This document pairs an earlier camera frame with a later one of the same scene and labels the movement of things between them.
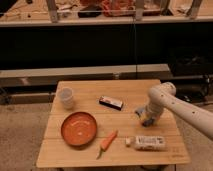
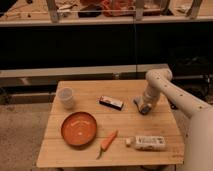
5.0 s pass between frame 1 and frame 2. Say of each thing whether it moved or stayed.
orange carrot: stayed
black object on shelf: stayed
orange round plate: stayed
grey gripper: moved
